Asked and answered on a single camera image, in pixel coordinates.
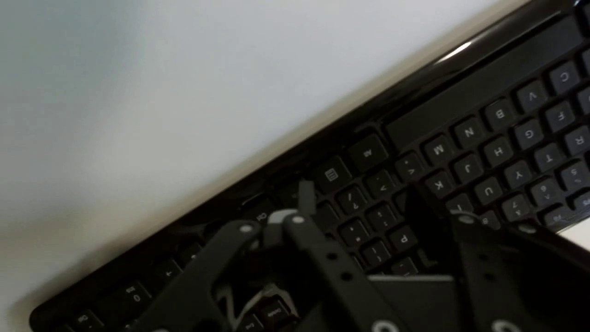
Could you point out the black computer keyboard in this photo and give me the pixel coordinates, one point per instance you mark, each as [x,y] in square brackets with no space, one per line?
[480,136]

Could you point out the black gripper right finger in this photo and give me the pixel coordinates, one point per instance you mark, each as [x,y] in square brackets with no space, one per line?
[491,278]

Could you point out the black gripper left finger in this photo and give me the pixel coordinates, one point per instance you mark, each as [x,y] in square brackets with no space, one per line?
[320,270]

